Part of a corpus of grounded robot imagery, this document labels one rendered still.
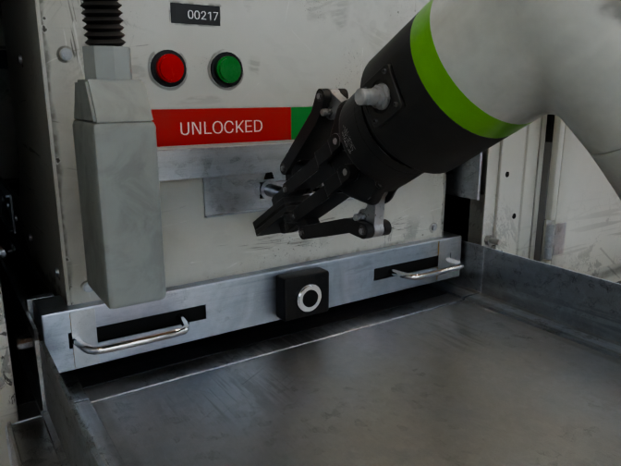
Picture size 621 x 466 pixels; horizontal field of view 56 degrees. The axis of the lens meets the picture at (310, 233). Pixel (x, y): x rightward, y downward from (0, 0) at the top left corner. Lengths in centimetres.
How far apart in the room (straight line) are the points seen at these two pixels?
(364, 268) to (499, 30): 47
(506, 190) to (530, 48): 55
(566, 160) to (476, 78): 59
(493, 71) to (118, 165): 28
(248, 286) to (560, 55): 44
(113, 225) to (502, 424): 36
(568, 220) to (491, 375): 38
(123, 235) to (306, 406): 22
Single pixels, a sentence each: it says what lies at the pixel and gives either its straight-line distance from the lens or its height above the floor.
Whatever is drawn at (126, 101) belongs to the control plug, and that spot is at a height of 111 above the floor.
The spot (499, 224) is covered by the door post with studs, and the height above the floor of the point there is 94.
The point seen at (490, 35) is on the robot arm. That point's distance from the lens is 30.
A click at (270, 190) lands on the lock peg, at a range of 62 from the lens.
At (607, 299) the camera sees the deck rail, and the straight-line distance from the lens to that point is 73.
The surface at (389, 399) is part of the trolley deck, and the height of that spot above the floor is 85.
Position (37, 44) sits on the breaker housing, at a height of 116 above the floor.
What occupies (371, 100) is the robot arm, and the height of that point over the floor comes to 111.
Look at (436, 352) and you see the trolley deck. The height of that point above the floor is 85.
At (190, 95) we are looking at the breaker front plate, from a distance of 59.
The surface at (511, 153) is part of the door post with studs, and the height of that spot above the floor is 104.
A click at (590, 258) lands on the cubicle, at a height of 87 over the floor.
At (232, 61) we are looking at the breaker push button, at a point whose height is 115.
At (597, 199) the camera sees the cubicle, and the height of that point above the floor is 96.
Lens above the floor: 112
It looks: 14 degrees down
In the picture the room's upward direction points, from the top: straight up
